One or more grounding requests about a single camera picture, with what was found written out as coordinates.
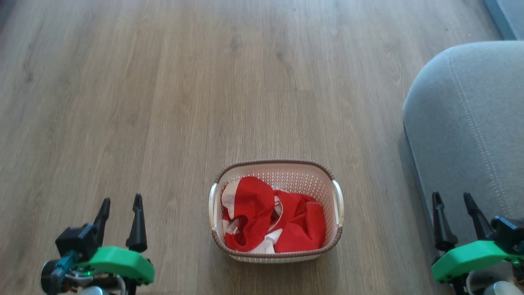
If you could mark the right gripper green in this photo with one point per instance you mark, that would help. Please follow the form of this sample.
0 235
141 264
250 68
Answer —
466 259

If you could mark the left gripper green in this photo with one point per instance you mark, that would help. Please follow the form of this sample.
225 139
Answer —
120 263

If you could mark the red and white clothing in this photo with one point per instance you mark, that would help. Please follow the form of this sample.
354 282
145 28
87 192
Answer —
254 209

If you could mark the white laundry basket brown rim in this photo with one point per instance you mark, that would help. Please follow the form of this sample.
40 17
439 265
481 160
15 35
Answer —
303 176

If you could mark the grey fabric sofa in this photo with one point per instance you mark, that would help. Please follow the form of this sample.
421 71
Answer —
470 135

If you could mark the blue-grey furniture edge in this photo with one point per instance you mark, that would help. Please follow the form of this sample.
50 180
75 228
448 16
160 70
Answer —
507 16

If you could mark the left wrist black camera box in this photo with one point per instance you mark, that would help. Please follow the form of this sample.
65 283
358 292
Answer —
77 241

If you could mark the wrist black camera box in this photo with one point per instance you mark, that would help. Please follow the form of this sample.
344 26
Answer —
77 241
509 233

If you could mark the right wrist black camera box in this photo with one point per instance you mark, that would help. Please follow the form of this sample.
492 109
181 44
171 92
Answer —
509 233

